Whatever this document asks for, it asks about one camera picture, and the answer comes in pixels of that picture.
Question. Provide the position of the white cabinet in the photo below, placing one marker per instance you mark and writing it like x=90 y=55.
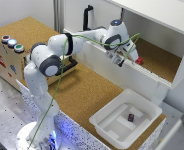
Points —
x=125 y=78

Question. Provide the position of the white plastic box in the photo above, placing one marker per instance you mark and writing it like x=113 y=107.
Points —
x=105 y=121

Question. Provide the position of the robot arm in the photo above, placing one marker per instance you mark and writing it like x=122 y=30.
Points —
x=42 y=86

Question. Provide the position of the blue button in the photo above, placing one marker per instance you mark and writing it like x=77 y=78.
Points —
x=12 y=43

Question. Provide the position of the green button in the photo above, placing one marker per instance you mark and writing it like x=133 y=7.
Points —
x=19 y=48

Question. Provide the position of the white sliding door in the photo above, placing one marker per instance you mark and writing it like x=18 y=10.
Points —
x=103 y=13

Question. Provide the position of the purple block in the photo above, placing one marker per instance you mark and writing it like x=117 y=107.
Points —
x=131 y=117

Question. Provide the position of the pink block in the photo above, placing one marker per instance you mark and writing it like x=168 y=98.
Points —
x=139 y=60

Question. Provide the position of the red button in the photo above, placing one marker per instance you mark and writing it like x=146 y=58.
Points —
x=5 y=38

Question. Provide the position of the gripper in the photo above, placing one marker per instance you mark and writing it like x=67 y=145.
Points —
x=128 y=52

